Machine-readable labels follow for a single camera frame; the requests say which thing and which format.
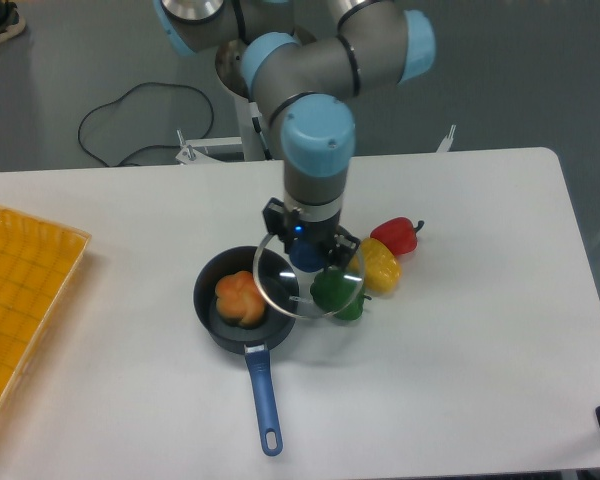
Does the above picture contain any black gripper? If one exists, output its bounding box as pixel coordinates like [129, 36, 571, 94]
[262, 197, 359, 270]

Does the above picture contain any glass pot lid blue knob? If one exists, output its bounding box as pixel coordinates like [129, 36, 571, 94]
[252, 234, 364, 320]

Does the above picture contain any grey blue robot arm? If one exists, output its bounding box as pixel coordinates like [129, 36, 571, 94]
[154, 1, 436, 272]

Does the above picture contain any green bell pepper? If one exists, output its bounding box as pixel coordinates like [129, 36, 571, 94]
[308, 269, 371, 321]

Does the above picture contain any yellow bell pepper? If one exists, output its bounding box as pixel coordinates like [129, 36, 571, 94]
[358, 237, 402, 294]

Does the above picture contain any red bell pepper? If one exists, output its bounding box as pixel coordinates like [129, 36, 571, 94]
[370, 217, 425, 256]

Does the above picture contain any orange bread roll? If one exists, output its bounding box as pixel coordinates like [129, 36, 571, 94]
[215, 270, 266, 329]

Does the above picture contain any yellow plastic basket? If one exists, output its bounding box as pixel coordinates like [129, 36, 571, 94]
[0, 206, 91, 410]

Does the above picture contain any dark pot with blue handle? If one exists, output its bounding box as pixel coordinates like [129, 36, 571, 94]
[192, 246, 295, 457]

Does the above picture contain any black floor cable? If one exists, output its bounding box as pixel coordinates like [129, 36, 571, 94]
[77, 82, 215, 168]

